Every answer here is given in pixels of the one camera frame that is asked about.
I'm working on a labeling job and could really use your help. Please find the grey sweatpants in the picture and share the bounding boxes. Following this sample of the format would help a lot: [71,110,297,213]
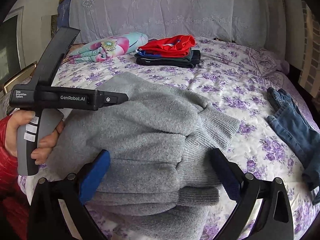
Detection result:
[46,73,240,239]

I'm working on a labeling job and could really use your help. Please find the left hand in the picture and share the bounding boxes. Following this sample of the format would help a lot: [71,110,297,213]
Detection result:
[4,110,66,165]

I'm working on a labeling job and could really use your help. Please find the red jacket left sleeve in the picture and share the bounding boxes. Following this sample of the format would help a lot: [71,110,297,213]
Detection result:
[1,116,29,239]

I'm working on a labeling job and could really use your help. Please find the dark folded clothes stack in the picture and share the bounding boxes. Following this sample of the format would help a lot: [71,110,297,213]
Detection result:
[135,50,201,69]

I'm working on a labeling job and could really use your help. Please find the floral folded quilt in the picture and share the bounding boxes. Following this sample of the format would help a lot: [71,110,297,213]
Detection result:
[66,32,149,63]

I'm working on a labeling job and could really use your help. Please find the glass door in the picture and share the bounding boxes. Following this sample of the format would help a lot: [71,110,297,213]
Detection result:
[0,7,25,84]

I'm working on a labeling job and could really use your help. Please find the blue patterned fabric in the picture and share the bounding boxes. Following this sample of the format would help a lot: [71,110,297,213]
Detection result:
[57,0,71,28]

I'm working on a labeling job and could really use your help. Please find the blue jeans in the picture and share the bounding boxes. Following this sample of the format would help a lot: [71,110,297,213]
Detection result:
[266,87,320,191]

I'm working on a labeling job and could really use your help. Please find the red folded shorts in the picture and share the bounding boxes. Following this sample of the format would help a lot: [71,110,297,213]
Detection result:
[136,35,196,58]

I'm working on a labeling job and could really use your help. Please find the purple floral bedspread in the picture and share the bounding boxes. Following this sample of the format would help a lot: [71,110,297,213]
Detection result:
[17,36,318,240]

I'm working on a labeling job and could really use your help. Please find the checkered beige curtain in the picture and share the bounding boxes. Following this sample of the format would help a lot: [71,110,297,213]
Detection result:
[299,0,320,98]

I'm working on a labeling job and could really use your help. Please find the lavender lace headboard cover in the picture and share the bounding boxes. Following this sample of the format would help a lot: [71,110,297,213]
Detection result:
[69,0,286,56]

